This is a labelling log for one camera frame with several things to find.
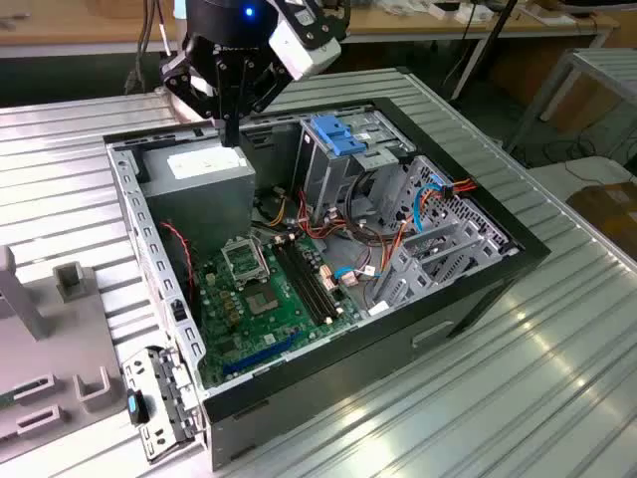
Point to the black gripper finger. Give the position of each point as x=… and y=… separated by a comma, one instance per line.
x=234, y=109
x=223, y=109

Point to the blue expansion slot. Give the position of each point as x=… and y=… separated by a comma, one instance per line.
x=261, y=354

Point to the long wooden desk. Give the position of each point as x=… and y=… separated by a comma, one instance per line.
x=398, y=26

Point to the blue plastic bay latch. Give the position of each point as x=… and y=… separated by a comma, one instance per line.
x=338, y=137

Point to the metal optical drive bay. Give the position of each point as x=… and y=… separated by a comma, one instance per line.
x=323, y=174

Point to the green motherboard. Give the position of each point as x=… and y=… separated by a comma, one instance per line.
x=298, y=318

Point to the metal frame table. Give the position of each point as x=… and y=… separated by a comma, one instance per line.
x=612, y=62

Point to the CPU socket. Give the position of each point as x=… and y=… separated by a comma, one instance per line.
x=260, y=300

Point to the black RAM slot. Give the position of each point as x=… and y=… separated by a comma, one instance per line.
x=297, y=285
x=311, y=280
x=304, y=283
x=318, y=277

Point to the black tripod pole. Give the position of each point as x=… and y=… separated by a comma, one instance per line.
x=498, y=31

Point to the grey parts rack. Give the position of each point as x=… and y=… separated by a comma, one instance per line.
x=74, y=348

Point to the black PC case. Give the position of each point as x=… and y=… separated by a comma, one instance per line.
x=323, y=398

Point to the blue VGA port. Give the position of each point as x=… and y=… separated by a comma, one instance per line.
x=133, y=406

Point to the small white box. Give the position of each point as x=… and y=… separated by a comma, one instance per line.
x=448, y=10
x=475, y=14

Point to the metal disk bay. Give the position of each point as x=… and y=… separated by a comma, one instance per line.
x=468, y=234

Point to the grey power supply unit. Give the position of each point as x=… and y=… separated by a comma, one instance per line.
x=199, y=199

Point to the green RAM stick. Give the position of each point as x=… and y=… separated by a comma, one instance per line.
x=7, y=402

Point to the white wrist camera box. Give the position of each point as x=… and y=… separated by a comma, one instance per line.
x=303, y=50

